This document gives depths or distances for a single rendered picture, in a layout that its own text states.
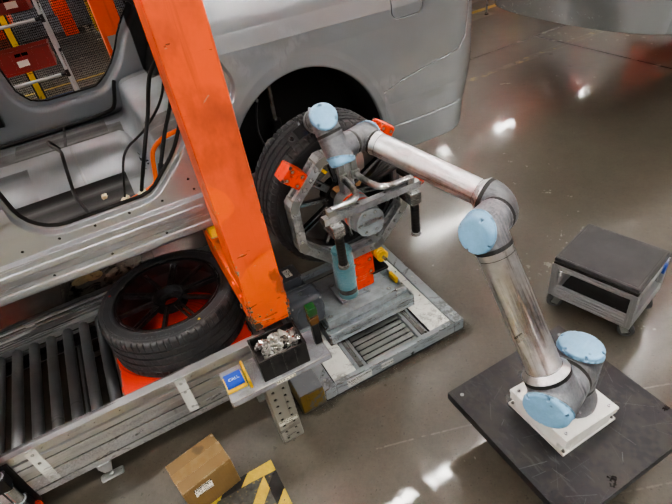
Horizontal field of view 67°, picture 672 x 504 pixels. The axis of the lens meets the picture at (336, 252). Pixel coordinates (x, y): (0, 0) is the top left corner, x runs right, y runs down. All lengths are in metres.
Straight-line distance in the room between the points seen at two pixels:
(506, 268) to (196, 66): 1.06
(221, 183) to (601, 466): 1.58
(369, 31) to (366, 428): 1.75
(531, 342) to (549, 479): 0.53
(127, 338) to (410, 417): 1.29
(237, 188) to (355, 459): 1.25
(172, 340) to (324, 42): 1.42
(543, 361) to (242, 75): 1.54
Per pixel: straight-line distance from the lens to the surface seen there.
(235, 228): 1.84
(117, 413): 2.36
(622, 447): 2.10
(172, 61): 1.59
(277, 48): 2.25
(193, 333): 2.31
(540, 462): 2.01
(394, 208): 2.34
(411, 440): 2.36
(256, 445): 2.47
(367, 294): 2.62
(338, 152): 1.73
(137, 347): 2.37
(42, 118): 3.96
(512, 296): 1.57
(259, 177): 2.17
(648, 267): 2.72
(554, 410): 1.74
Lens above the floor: 2.03
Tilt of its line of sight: 38 degrees down
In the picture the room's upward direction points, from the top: 10 degrees counter-clockwise
